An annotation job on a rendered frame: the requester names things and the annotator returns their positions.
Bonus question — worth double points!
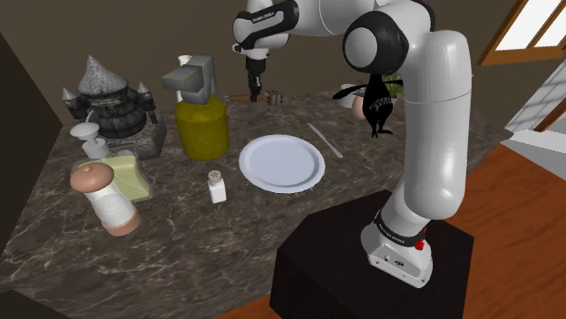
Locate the white round plate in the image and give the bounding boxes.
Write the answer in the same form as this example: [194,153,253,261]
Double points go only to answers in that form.
[239,133,327,195]

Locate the white salt shaker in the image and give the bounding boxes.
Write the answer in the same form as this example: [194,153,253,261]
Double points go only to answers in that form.
[207,169,228,205]

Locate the white potted plant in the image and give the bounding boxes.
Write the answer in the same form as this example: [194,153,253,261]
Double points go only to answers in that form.
[339,73,405,110]

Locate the white and tan pepper mill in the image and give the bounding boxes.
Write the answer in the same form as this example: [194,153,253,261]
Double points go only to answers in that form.
[69,161,142,237]

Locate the silver table knife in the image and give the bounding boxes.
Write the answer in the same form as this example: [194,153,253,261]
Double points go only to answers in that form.
[307,122,344,160]

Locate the black robot stand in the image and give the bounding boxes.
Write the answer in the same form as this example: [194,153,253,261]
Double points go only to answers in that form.
[269,189,475,319]

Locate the black bird figure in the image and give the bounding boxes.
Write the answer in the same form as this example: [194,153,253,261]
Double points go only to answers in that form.
[331,72,405,140]

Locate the pale green soap dispenser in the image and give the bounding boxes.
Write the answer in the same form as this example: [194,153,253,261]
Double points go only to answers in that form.
[69,121,154,203]

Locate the wooden framed window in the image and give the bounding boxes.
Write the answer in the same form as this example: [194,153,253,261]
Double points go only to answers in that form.
[476,0,566,67]

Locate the yellow bottle with grey sprayer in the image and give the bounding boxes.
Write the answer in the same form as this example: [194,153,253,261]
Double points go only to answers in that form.
[161,53,230,161]

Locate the grey castle figure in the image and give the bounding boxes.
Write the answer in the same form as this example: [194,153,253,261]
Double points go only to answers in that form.
[62,54,168,161]

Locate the tan egg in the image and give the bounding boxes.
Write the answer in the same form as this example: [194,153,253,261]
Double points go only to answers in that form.
[351,96,366,121]

